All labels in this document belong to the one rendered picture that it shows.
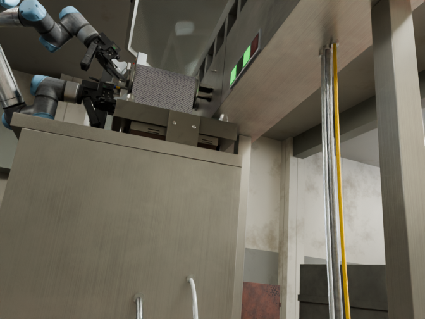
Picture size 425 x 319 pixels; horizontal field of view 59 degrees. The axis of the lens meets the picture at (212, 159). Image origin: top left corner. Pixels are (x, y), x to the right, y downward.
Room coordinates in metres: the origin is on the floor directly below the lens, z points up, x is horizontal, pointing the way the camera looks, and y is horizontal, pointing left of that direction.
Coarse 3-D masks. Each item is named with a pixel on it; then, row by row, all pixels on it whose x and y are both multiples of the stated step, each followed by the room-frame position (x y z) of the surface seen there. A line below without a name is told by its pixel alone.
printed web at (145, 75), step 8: (136, 72) 1.25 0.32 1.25; (144, 72) 1.26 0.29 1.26; (152, 72) 1.27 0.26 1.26; (160, 72) 1.28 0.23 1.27; (168, 72) 1.30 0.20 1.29; (136, 80) 1.26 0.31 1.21; (144, 80) 1.26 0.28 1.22; (152, 80) 1.27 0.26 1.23; (160, 80) 1.28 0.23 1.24; (168, 80) 1.29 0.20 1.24; (176, 80) 1.30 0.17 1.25; (184, 80) 1.30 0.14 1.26; (192, 80) 1.32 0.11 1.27; (168, 88) 1.29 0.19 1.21; (176, 88) 1.30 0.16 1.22; (184, 88) 1.30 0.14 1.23; (192, 88) 1.31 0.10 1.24
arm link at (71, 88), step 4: (68, 84) 1.16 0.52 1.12; (72, 84) 1.17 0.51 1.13; (76, 84) 1.17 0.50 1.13; (68, 88) 1.16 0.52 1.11; (72, 88) 1.17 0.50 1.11; (76, 88) 1.17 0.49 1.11; (68, 92) 1.17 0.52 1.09; (72, 92) 1.17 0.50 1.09; (76, 92) 1.17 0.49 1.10; (64, 96) 1.17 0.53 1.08; (68, 96) 1.18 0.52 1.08; (72, 96) 1.18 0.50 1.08; (76, 96) 1.18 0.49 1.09; (64, 100) 1.19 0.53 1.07; (68, 100) 1.19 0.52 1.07; (72, 100) 1.19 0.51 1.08; (76, 100) 1.20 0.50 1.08
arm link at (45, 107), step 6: (36, 96) 1.15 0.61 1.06; (42, 96) 1.14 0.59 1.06; (48, 96) 1.15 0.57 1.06; (36, 102) 1.15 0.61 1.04; (42, 102) 1.14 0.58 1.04; (48, 102) 1.15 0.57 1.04; (54, 102) 1.17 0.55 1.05; (24, 108) 1.18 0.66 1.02; (30, 108) 1.16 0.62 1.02; (36, 108) 1.14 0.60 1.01; (42, 108) 1.15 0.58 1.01; (48, 108) 1.15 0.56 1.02; (54, 108) 1.18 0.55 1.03; (30, 114) 1.16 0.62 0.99; (36, 114) 1.14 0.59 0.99; (42, 114) 1.15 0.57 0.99; (48, 114) 1.16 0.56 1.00; (54, 114) 1.19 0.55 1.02
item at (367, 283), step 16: (304, 272) 3.49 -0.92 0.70; (320, 272) 3.34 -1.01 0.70; (352, 272) 3.08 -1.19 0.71; (368, 272) 2.96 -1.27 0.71; (384, 272) 2.85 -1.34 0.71; (304, 288) 3.49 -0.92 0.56; (320, 288) 3.34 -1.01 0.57; (352, 288) 3.08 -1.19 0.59; (368, 288) 2.96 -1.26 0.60; (384, 288) 2.86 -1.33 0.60; (304, 304) 3.49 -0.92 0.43; (320, 304) 3.35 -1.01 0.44; (352, 304) 3.08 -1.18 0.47; (368, 304) 2.96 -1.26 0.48; (384, 304) 2.86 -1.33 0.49
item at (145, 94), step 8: (136, 88) 1.26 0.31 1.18; (144, 88) 1.26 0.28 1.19; (152, 88) 1.27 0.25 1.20; (160, 88) 1.28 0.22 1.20; (136, 96) 1.26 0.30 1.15; (144, 96) 1.27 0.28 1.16; (152, 96) 1.27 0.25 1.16; (160, 96) 1.28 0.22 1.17; (168, 96) 1.29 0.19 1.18; (176, 96) 1.30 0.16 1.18; (184, 96) 1.31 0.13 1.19; (192, 96) 1.31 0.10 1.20; (152, 104) 1.28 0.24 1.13; (160, 104) 1.28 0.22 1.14; (168, 104) 1.29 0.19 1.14; (176, 104) 1.30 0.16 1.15; (184, 104) 1.31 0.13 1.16; (192, 104) 1.32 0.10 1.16; (184, 112) 1.31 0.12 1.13
